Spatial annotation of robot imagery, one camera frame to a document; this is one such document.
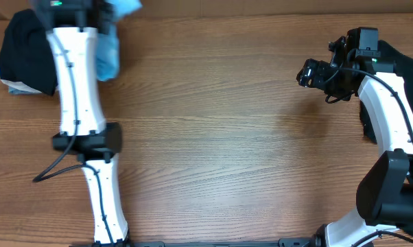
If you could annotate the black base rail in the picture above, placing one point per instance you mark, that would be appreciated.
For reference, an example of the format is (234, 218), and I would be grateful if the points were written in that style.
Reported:
(283, 242)

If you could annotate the black folded garment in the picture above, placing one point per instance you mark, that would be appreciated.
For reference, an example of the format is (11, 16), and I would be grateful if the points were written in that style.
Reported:
(26, 52)

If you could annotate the light blue t-shirt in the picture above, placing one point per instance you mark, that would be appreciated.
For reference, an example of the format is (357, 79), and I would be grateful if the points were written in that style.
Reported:
(107, 52)

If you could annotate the beige folded garment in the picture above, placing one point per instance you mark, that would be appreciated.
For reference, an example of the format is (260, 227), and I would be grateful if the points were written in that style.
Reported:
(16, 87)

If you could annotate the black crumpled garment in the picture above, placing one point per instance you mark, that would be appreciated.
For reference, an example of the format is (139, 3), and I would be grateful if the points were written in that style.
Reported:
(405, 64)

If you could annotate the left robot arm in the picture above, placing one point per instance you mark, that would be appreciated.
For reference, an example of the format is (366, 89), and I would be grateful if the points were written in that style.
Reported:
(72, 30)

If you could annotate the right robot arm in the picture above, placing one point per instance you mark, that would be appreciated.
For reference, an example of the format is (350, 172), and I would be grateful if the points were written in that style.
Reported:
(381, 77)

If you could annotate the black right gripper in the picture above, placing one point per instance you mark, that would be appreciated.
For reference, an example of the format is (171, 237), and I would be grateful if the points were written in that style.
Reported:
(321, 71)

